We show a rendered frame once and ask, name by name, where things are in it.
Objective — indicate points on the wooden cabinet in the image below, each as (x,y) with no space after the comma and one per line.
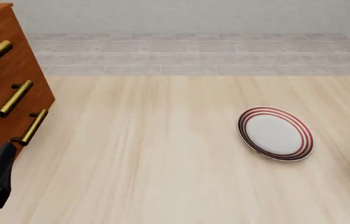
(22,70)

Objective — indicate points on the white plate with red rings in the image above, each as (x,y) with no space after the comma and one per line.
(275,135)

